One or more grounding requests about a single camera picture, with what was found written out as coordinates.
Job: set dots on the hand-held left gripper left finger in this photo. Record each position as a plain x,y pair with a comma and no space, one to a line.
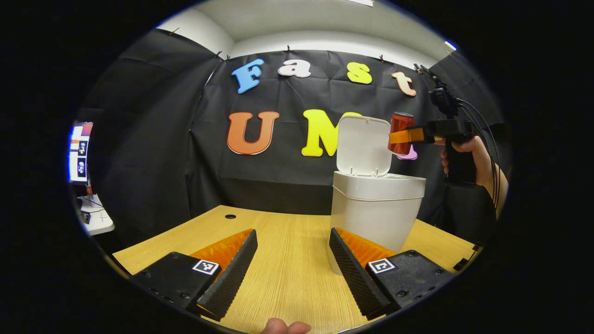
232,278

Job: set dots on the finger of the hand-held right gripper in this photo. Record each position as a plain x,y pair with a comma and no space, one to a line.
406,136

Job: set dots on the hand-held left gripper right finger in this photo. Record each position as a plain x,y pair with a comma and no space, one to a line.
355,278

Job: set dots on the red pop can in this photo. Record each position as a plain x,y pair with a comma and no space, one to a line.
400,121

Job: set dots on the white desktop garbage bin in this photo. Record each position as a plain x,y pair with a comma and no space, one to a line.
376,208

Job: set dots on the wooden desktop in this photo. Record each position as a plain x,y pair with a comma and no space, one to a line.
287,260

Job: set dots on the black backdrop cloth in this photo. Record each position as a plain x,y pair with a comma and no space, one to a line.
287,181

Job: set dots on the white side table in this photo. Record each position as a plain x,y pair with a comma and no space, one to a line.
100,218

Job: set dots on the computer monitor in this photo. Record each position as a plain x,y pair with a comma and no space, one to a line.
79,153

